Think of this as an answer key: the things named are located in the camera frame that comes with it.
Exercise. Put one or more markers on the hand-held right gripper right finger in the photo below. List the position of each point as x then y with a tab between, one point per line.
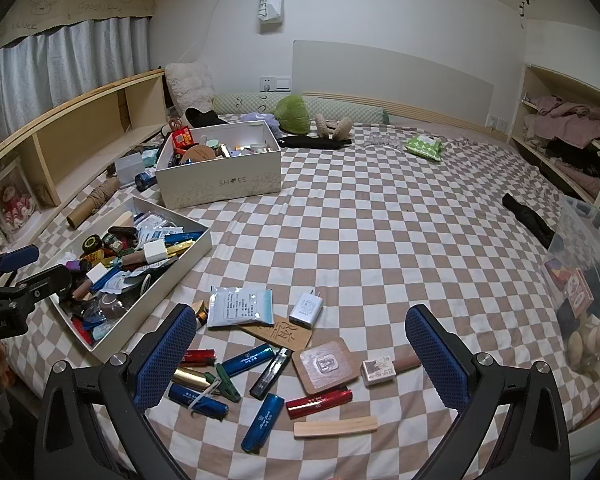
437	355

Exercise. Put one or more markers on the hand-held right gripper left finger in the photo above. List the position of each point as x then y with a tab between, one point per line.
165	355

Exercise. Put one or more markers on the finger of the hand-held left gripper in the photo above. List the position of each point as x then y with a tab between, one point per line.
20	257
47	282

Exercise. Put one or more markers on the short brown tube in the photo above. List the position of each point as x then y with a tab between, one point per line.
406	361
131	258

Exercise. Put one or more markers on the gold lighter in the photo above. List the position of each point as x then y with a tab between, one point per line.
192	378

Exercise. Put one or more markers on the white shallow cardboard box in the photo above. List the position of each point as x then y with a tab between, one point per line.
145	320

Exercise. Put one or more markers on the small white printed box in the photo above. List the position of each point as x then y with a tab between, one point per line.
378	372

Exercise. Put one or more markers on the green clothespin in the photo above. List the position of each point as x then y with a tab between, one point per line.
224	384

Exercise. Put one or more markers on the long wooden block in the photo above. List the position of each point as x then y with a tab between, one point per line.
335	428

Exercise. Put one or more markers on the red lighter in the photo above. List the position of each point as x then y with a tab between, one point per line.
320	404
200	357

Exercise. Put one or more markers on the purple lighter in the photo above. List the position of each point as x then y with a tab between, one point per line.
72	265

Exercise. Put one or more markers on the pink brown tube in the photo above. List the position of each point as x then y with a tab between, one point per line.
82	290

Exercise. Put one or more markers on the white plastic block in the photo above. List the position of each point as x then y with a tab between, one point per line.
96	275

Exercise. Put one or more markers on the clear display box with plush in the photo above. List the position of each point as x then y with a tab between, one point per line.
12	205

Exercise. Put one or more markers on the brown cup in plastic wrap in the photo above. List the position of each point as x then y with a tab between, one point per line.
112	306

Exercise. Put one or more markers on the long cardboard tube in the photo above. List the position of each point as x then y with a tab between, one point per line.
82	215

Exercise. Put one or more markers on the white blue mask packet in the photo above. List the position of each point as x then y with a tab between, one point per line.
152	222
240	307

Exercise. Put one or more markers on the black lighter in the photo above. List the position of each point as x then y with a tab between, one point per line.
122	231
271	374

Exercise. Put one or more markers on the white USB charger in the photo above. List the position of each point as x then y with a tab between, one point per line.
155	251
305	310

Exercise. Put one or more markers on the gold foil bar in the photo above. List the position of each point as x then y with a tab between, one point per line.
177	249

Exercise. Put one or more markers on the carved wooden plaque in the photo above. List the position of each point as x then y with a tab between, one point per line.
285	335

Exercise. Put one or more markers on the blue ink bottle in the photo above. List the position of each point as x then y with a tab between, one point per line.
144	181

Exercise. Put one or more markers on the translucent plastic box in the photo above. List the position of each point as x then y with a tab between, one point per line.
130	167

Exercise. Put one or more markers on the wooden bedside shelf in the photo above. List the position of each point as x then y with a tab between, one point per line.
80	125

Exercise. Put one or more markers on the red patterned card box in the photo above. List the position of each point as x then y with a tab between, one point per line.
580	292

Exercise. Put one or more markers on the black cloth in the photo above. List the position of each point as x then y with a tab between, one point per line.
310	142
530	220

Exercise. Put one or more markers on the white shoe box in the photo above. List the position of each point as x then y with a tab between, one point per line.
220	185

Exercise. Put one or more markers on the clear plastic storage bin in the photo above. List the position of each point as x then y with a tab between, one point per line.
580	230

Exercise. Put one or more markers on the grey curtain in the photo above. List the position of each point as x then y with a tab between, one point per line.
55	65

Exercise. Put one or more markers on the red snack packet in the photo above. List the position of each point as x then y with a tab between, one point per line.
182	138

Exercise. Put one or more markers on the round brown lid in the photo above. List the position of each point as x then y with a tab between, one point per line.
200	154

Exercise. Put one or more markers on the green wet wipes pack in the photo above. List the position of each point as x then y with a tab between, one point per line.
422	146

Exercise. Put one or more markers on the clear plastic bag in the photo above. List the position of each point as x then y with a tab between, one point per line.
385	141

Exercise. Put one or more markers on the black slipper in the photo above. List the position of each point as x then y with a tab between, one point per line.
200	117

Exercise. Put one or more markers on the white fluffy pillow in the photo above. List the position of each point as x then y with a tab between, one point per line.
187	82

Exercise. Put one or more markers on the brown teddy bear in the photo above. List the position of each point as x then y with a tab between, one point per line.
337	127

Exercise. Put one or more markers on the lavender cloth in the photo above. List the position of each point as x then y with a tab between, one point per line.
257	117

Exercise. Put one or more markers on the green patterned bolster pillow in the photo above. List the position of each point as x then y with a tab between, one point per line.
345	110

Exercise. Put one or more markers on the pile of clothes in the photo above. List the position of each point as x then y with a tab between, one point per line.
570	120

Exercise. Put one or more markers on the green plush toy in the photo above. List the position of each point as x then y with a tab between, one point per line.
291	112

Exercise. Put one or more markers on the wooden wardrobe shelf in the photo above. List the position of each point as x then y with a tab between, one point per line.
560	77

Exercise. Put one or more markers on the white wall socket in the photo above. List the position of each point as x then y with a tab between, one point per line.
498	123

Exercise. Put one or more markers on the wooden bed frame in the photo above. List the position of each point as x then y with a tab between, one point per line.
430	115

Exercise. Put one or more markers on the white wall socket panel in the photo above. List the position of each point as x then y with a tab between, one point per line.
275	83

